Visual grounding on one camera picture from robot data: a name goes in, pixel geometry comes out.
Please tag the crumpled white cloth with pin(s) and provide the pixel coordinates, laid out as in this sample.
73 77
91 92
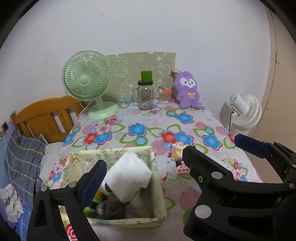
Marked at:
10 201

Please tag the green soft toy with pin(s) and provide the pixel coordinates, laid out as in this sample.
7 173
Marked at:
89 212

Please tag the pink packet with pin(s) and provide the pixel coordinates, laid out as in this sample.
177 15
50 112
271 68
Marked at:
181 170

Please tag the wooden bed headboard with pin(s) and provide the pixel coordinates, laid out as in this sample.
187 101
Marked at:
41 109

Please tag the grey plaid pillow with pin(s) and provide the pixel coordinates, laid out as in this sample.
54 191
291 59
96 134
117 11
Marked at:
25 157

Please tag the pale yellow fabric storage basket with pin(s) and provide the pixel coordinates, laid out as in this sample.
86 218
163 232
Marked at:
159 201

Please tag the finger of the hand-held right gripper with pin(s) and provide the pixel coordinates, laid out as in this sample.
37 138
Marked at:
208 166
251 144

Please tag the white standing fan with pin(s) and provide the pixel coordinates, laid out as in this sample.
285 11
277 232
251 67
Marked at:
247 111

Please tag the white cloth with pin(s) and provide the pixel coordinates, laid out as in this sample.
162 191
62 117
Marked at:
129 173
10 201

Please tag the yellow bear print packet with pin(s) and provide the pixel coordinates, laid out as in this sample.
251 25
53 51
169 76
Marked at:
177 151

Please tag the small glass jar orange bow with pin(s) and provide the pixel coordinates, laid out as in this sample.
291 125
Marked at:
164 98

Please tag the green plastic cup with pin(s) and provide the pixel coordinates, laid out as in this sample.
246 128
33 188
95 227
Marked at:
146 76

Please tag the floral tablecloth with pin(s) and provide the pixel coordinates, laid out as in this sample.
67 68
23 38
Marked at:
148 129

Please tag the grey soft cloth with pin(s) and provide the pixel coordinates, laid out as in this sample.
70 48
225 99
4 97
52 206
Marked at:
113 208

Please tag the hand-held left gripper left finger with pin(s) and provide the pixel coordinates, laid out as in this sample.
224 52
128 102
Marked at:
94 183

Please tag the blue checked bed sheet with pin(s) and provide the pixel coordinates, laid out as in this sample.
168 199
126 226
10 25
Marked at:
22 228

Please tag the green desk fan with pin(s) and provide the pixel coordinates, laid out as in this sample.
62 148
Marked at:
84 80

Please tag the glass mason jar mug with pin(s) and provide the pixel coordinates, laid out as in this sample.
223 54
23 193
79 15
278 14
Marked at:
145 97

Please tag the purple plush bunny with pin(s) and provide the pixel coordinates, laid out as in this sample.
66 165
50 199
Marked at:
187 97

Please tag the white quilt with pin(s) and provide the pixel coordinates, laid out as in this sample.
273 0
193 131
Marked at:
52 150

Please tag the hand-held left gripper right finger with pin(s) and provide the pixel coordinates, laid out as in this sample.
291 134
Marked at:
201 186

